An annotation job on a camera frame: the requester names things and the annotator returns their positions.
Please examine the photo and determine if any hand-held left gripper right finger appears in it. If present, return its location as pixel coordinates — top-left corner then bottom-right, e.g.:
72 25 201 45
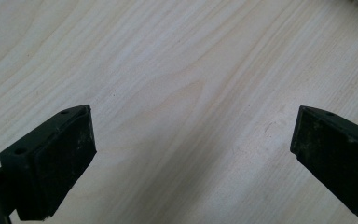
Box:
289 105 358 222

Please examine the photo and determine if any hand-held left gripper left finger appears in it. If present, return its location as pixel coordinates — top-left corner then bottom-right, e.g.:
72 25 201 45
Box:
0 104 98 222

